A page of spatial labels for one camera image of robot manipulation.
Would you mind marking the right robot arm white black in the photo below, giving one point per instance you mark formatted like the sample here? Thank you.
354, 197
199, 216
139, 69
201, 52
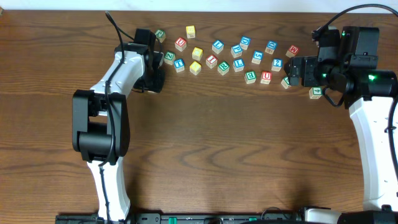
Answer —
345, 72

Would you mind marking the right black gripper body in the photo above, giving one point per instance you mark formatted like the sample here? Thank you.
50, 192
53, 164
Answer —
309, 63

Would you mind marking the blue 5 block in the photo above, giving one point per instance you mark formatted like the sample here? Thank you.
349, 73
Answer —
257, 57

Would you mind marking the blue L block lower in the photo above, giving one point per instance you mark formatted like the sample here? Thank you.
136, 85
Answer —
238, 65

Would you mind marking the yellow block top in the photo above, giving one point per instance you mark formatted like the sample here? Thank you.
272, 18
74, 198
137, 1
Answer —
190, 31

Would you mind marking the red U block lower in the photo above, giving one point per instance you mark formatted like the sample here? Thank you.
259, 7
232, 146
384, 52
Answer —
266, 77

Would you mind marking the yellow block middle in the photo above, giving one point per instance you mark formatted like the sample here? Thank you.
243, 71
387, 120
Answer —
197, 53

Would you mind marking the blue 2 block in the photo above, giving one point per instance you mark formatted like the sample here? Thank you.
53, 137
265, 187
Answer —
277, 64

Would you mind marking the blue P block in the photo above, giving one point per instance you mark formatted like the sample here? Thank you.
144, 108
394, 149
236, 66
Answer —
236, 51

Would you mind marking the green Z block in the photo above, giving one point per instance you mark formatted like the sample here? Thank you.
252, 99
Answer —
169, 57

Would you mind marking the blue L block upper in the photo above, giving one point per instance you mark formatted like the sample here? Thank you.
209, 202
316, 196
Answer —
217, 46

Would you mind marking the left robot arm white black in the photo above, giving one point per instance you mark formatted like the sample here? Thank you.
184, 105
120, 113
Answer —
101, 130

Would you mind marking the blue l block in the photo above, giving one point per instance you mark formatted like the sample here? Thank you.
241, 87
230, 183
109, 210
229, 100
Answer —
217, 46
238, 65

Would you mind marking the red I block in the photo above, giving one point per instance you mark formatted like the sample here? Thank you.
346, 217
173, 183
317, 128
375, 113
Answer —
211, 61

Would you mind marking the green R block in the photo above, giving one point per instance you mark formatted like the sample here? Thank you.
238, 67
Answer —
223, 68

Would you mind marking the green B block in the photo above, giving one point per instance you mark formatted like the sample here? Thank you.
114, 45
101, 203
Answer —
250, 77

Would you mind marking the green j block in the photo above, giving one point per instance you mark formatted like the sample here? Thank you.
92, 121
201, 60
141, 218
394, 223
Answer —
160, 34
285, 83

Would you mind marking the green J block right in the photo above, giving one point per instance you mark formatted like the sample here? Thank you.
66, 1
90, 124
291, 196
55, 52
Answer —
285, 83

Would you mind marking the yellow block lower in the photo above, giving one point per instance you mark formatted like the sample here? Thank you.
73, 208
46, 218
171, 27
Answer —
195, 68

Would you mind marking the red U block upper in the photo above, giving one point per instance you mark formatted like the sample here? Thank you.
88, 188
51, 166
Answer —
180, 44

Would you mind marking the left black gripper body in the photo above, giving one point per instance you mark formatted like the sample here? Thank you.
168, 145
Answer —
154, 80

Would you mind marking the green 4 block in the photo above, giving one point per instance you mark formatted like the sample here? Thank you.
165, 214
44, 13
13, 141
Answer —
315, 93

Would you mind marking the yellow block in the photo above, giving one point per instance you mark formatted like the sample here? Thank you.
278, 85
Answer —
197, 53
190, 31
195, 68

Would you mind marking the red u block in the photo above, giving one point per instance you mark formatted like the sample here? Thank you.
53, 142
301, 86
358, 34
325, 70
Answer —
180, 44
266, 77

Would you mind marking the blue T block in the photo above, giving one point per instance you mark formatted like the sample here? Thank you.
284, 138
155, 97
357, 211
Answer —
179, 65

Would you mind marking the red M block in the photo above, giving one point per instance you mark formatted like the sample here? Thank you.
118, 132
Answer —
292, 51

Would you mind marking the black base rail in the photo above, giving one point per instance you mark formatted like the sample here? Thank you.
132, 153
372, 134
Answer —
156, 218

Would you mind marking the blue D block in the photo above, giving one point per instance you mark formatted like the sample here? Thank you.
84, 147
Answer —
244, 42

